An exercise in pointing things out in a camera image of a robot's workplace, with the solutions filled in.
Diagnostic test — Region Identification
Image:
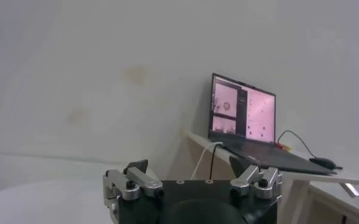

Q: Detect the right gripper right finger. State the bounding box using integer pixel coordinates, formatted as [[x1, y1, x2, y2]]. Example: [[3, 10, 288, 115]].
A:
[[229, 156, 283, 200]]

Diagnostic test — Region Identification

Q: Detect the red yellow small plug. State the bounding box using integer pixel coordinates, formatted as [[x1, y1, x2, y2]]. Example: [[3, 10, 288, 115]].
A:
[[276, 142, 293, 152]]

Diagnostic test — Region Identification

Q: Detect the white round plate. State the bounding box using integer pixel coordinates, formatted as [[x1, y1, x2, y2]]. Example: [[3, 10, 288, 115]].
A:
[[0, 179, 113, 224]]

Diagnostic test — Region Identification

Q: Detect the dark open laptop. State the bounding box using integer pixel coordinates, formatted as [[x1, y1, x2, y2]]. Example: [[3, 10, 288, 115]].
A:
[[208, 72, 338, 177]]

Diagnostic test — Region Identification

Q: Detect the white charging cable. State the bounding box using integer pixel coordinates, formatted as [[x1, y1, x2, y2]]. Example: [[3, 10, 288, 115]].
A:
[[190, 141, 225, 181]]

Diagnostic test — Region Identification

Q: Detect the black power adapter cable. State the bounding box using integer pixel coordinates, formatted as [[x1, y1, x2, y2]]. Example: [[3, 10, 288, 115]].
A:
[[208, 142, 229, 181]]

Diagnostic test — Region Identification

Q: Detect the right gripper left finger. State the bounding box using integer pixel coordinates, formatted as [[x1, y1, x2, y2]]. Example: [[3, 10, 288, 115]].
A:
[[102, 159, 163, 224]]

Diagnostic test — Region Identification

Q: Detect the black wired mouse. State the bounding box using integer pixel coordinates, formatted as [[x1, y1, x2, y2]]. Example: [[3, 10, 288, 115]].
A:
[[276, 130, 344, 170]]

